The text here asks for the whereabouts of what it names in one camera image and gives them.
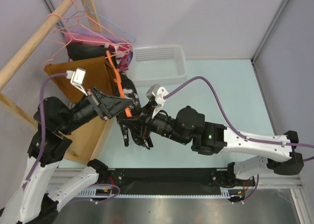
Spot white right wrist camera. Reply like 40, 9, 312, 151
146, 84, 169, 119

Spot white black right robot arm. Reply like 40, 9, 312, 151
139, 106, 304, 185

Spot black white patterned trousers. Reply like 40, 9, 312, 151
116, 72, 153, 150

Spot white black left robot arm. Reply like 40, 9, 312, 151
0, 87, 132, 224

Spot white slotted cable duct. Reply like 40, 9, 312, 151
75, 187, 244, 200

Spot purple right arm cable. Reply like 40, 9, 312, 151
163, 76, 314, 205

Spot aluminium corner post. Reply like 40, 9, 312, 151
250, 0, 296, 62

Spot wooden clothes rack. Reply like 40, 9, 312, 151
0, 0, 114, 164

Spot white plastic basket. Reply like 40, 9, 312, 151
126, 44, 187, 86

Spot brown trousers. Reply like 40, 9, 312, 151
44, 57, 116, 103

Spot orange plastic hanger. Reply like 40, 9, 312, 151
105, 51, 137, 117

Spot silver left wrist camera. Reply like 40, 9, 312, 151
66, 68, 89, 96

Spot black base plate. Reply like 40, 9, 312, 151
97, 168, 257, 190

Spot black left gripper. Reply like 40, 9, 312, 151
61, 84, 135, 133

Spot lilac trousers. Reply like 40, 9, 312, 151
70, 28, 134, 62

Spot pink trousers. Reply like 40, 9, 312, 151
65, 32, 133, 71

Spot blue wire hanger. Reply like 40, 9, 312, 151
57, 0, 136, 43

